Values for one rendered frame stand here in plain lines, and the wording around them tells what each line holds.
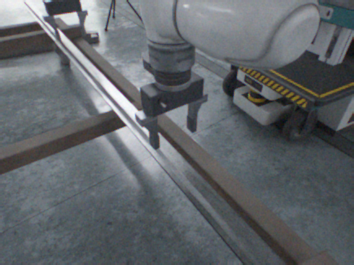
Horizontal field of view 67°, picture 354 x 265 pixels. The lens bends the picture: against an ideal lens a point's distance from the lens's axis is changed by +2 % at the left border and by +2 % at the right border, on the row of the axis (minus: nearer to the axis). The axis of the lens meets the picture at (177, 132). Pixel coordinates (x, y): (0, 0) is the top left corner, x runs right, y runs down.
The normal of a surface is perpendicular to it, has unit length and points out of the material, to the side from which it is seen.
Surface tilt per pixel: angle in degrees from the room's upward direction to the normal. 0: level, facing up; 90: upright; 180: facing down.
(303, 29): 97
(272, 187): 0
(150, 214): 0
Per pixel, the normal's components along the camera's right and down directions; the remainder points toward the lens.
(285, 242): -0.01, -0.76
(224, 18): -0.72, 0.18
